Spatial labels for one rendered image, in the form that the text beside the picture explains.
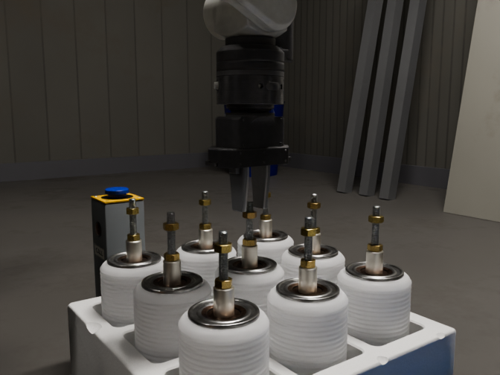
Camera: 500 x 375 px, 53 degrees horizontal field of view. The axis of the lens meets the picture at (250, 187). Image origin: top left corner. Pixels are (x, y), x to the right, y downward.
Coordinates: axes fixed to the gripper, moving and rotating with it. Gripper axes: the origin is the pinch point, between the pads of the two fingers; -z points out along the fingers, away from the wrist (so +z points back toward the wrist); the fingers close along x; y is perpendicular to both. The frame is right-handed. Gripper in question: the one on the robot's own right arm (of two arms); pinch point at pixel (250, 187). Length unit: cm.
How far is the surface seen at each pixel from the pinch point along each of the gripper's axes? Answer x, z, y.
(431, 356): 12.6, -20.2, -20.6
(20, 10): 63, 75, 305
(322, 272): 9.4, -12.6, -5.0
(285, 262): 7.1, -11.9, 0.3
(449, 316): 62, -36, 2
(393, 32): 197, 53, 112
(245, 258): -1.1, -9.6, -0.3
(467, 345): 51, -36, -7
